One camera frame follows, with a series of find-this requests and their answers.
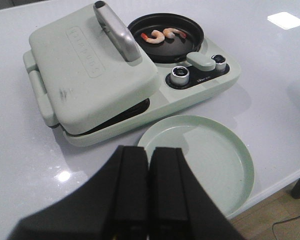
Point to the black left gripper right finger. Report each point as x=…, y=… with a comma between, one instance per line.
x=180, y=209

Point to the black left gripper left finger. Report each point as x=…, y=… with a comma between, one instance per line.
x=111, y=205

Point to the breakfast maker hinged lid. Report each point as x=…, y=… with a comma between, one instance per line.
x=87, y=68

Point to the shrimp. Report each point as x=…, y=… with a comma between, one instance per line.
x=157, y=37
x=170, y=33

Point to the mint green breakfast maker base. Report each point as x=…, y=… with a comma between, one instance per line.
x=204, y=82

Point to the mint green round plate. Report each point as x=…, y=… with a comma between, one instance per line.
x=218, y=158

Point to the left silver control knob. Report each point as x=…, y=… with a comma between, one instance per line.
x=179, y=75

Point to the silver control knob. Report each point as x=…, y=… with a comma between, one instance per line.
x=220, y=62
x=179, y=75

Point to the right silver control knob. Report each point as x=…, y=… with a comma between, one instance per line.
x=220, y=62

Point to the black round frying pan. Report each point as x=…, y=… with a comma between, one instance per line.
x=170, y=50

